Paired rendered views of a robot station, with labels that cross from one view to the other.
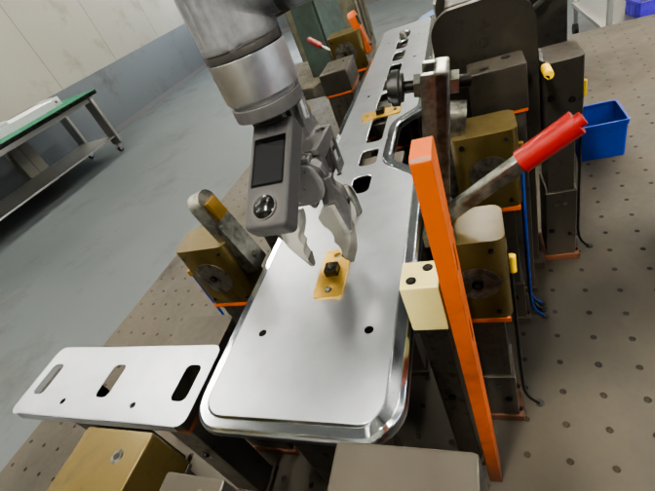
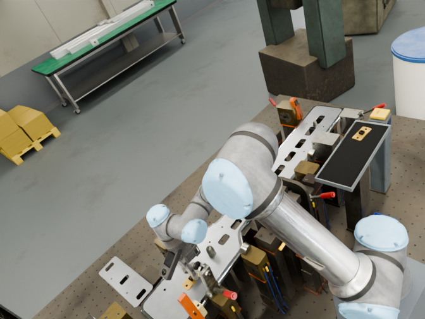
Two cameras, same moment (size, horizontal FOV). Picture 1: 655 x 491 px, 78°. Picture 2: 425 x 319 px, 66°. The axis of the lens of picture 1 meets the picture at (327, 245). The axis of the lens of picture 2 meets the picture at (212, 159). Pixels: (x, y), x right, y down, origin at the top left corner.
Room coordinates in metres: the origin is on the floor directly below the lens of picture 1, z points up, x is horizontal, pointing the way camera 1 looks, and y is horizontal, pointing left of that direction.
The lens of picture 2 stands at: (-0.18, -0.56, 2.06)
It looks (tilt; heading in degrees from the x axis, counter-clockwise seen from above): 37 degrees down; 26
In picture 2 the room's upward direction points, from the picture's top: 23 degrees counter-clockwise
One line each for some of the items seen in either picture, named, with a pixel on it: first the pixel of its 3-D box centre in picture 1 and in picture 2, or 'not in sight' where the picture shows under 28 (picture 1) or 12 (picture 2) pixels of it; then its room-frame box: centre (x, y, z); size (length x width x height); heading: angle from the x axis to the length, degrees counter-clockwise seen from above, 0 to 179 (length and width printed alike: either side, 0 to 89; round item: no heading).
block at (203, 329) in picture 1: (237, 391); (162, 290); (0.42, 0.22, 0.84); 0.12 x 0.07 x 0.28; 61
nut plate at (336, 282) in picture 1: (331, 270); (191, 278); (0.39, 0.01, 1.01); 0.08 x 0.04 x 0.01; 152
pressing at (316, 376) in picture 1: (379, 112); (260, 192); (0.82, -0.22, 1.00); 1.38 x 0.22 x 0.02; 151
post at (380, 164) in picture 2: not in sight; (380, 155); (1.07, -0.75, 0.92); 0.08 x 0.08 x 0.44; 61
